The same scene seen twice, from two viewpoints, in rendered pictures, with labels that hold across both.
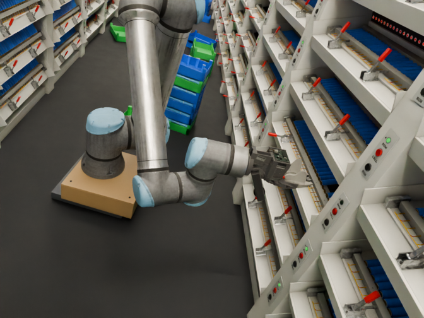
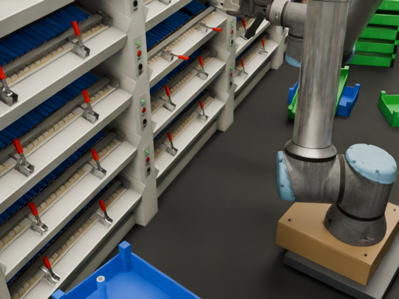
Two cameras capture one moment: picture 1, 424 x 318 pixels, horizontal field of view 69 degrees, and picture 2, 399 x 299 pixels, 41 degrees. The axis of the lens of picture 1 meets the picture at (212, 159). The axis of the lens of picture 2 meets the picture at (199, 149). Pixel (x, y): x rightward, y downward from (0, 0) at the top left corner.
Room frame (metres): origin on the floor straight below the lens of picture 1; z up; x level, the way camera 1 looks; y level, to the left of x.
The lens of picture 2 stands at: (2.33, 0.90, 1.33)
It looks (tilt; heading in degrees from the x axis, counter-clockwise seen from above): 35 degrees down; 220
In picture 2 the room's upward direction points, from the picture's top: 1 degrees counter-clockwise
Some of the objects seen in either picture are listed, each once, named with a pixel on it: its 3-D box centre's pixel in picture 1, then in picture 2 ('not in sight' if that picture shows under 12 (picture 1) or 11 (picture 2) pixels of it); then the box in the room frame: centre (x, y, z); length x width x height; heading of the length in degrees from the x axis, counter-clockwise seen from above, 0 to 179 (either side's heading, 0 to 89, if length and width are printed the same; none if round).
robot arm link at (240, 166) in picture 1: (238, 160); (278, 12); (0.74, -0.07, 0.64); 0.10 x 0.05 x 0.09; 13
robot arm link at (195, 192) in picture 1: (194, 183); (301, 48); (0.72, 0.02, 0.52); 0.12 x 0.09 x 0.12; 127
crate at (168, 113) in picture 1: (175, 106); not in sight; (1.88, 0.36, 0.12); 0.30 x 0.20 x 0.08; 90
